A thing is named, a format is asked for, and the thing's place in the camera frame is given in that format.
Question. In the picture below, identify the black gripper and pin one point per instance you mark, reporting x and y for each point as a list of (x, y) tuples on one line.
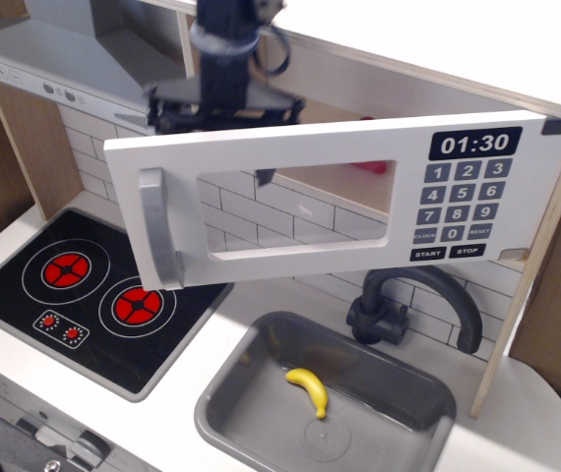
[(223, 96)]

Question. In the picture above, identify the white toy microwave door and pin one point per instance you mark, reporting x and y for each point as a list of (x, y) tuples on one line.
[(458, 188)]

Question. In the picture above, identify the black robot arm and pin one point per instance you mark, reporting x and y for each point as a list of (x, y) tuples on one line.
[(233, 28)]

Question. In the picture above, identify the red object inside microwave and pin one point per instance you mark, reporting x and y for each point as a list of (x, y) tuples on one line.
[(378, 167)]

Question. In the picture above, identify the grey toy faucet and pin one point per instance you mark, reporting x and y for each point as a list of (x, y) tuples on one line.
[(373, 317)]

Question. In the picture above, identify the grey range hood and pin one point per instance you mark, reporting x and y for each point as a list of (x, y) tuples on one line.
[(81, 54)]

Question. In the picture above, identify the yellow toy banana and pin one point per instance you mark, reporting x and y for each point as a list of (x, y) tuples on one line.
[(314, 387)]

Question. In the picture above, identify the black toy stove top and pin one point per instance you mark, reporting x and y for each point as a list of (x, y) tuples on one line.
[(73, 292)]

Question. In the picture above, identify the grey toy sink basin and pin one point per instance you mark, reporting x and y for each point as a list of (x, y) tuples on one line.
[(296, 396)]

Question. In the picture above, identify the grey oven control panel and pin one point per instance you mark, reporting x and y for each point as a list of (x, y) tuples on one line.
[(35, 436)]

